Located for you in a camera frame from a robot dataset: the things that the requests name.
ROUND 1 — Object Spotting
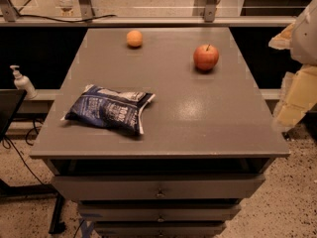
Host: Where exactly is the grey metal rail frame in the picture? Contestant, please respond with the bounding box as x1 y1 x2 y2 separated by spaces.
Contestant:
1 0 295 27

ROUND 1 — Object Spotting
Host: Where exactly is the black side table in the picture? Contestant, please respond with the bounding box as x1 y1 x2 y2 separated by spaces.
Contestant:
0 89 65 235

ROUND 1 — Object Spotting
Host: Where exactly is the black floor cable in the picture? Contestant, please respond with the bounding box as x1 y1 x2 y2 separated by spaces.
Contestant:
1 117 51 187

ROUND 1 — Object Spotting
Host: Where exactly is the blue chip bag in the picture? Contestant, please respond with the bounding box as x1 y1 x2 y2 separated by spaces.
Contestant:
62 84 156 135

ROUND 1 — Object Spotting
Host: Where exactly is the black cable on rail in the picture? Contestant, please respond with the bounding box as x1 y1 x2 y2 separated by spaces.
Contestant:
0 0 117 24

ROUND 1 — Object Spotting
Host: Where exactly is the orange fruit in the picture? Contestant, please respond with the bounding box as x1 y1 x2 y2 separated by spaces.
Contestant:
127 30 143 48

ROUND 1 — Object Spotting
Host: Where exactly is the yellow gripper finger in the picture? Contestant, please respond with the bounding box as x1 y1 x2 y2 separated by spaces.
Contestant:
274 64 317 127
268 23 294 50

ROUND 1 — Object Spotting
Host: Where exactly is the red apple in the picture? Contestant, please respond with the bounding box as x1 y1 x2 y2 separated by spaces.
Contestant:
193 45 219 71

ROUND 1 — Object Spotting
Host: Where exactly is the white pump bottle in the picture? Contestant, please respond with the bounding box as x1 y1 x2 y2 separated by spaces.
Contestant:
10 65 37 99

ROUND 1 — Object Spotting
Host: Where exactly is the grey drawer cabinet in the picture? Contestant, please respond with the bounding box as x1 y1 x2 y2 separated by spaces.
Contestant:
32 28 289 238

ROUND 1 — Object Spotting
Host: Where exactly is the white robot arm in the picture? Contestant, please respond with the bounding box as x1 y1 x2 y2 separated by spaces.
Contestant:
268 0 317 130

